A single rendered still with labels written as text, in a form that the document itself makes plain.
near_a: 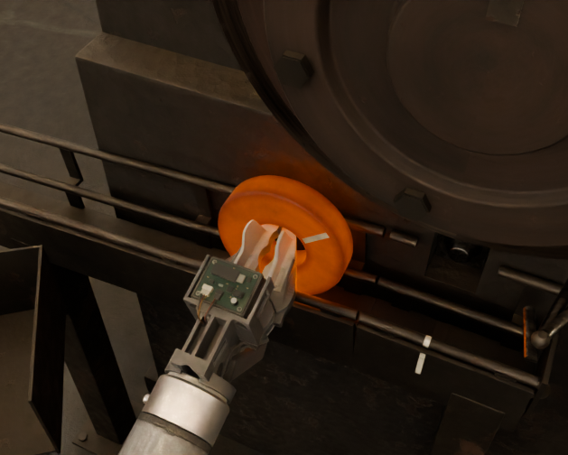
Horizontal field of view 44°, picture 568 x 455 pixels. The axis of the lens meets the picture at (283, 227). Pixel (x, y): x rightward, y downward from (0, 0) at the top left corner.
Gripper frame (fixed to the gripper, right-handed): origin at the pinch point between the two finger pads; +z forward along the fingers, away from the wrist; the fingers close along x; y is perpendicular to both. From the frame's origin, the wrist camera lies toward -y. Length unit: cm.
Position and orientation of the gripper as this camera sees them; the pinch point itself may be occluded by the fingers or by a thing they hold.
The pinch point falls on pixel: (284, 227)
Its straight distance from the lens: 77.2
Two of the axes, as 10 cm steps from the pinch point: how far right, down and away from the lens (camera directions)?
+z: 4.1, -8.2, 4.0
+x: -9.1, -3.1, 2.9
